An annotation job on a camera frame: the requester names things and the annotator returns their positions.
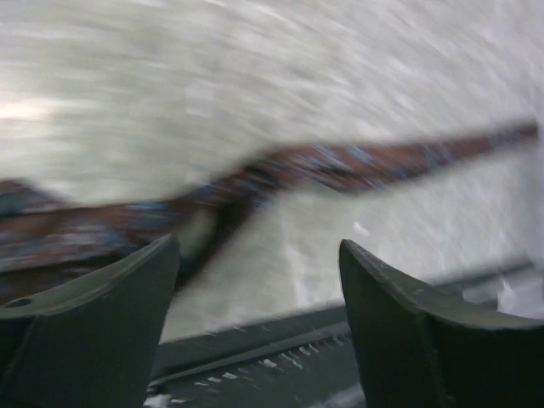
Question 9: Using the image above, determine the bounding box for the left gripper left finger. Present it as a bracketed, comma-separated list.
[1, 235, 179, 408]

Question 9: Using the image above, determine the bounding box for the brown floral necktie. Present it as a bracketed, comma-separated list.
[1, 119, 538, 274]

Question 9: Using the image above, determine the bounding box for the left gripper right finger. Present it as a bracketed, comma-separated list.
[338, 240, 543, 407]

